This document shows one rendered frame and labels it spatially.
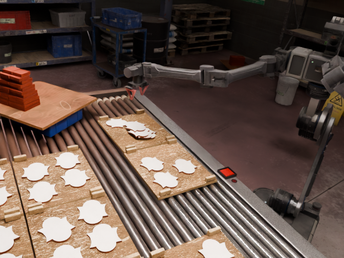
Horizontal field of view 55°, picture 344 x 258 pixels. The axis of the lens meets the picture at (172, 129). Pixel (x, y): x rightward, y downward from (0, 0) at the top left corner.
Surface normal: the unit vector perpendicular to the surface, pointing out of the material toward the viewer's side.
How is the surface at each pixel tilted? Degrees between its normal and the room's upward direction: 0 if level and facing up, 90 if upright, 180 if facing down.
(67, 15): 96
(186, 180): 0
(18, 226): 0
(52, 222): 0
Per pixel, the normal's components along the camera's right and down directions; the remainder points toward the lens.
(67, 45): 0.55, 0.45
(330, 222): 0.10, -0.87
